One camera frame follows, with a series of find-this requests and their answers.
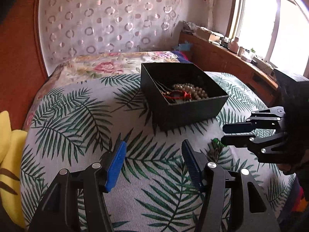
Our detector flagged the pearl necklace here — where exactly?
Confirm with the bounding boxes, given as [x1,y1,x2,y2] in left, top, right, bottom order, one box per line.
[172,83,210,101]

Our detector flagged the black jewelry box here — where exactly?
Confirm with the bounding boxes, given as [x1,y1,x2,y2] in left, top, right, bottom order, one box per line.
[140,62,228,131]

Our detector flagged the green stone earrings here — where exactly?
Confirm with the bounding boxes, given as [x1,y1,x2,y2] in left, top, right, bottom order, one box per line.
[212,138,225,151]

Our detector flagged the palm leaf print cloth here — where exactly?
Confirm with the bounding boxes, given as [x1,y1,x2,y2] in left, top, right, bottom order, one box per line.
[20,72,295,231]

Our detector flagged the wooden side cabinet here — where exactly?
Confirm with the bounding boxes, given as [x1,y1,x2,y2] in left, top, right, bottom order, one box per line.
[179,32,280,107]

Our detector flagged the pink bottle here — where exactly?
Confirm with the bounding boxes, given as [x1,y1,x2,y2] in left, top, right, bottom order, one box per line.
[228,37,239,54]

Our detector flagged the dark blue blanket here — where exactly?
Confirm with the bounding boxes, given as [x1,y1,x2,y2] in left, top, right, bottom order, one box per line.
[172,51,192,63]

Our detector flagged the cardboard box on cabinet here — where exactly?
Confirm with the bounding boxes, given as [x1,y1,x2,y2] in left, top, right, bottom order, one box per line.
[194,27,224,42]

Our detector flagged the yellow plush toy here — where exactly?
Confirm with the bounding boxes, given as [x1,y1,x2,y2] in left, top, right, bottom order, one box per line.
[1,111,27,229]

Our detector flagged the floral quilt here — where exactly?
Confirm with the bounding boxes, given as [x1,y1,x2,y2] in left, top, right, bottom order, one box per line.
[23,51,179,131]

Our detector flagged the window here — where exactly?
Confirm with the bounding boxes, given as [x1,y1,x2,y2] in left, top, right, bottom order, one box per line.
[226,0,308,76]

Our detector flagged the wooden headboard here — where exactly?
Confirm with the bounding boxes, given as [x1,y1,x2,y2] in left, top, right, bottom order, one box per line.
[1,0,48,129]

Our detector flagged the sheer circle pattern curtain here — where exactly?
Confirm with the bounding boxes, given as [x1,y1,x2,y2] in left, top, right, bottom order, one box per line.
[38,0,209,77]

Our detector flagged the red string bracelet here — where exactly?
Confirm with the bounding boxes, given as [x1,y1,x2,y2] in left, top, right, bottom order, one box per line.
[162,90,193,103]

